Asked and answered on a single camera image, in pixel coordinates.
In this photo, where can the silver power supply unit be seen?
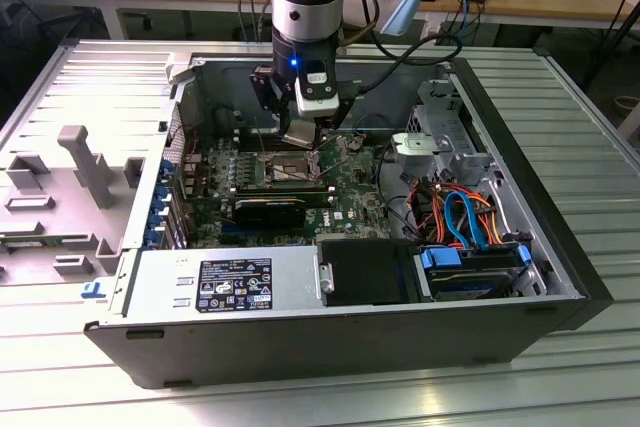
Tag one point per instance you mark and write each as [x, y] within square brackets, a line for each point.
[160, 282]

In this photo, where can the black PC case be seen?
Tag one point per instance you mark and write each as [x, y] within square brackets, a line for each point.
[300, 347]

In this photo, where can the black power supply label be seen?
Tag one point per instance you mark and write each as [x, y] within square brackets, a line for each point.
[235, 284]

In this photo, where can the silver CPU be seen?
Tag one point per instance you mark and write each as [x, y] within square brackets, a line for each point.
[299, 134]

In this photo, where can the CPU socket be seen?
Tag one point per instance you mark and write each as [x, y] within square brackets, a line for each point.
[290, 169]

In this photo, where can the green motherboard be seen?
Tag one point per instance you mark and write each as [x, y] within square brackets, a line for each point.
[350, 187]

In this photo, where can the silver latch plate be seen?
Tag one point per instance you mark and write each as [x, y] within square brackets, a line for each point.
[326, 277]

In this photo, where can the grey parts rack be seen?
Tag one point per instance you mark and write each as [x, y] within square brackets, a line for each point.
[65, 197]

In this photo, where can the black bay cover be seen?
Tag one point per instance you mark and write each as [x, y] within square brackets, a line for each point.
[365, 272]

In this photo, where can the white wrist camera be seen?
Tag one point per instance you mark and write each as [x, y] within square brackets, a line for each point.
[317, 104]

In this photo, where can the black graphics card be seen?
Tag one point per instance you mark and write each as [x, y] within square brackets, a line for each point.
[270, 214]

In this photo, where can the hard disk in blue carrier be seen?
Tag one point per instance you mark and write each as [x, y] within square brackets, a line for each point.
[440, 258]

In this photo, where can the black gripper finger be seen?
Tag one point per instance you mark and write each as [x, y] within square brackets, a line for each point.
[345, 109]
[270, 89]

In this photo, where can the silver metal bracket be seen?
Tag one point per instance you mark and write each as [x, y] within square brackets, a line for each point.
[415, 146]

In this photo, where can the blue slot clip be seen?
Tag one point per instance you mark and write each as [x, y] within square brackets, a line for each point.
[161, 209]
[154, 238]
[160, 194]
[167, 169]

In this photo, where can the thin metal locking lever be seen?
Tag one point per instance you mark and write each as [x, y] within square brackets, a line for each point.
[345, 162]
[263, 146]

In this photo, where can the green RAM stick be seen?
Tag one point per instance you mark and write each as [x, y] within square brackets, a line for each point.
[25, 244]

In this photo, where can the silver drive cage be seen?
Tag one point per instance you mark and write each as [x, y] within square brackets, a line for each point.
[445, 117]

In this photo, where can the black RAM slot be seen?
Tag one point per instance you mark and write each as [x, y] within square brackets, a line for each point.
[245, 144]
[245, 130]
[280, 192]
[245, 134]
[245, 139]
[280, 187]
[315, 196]

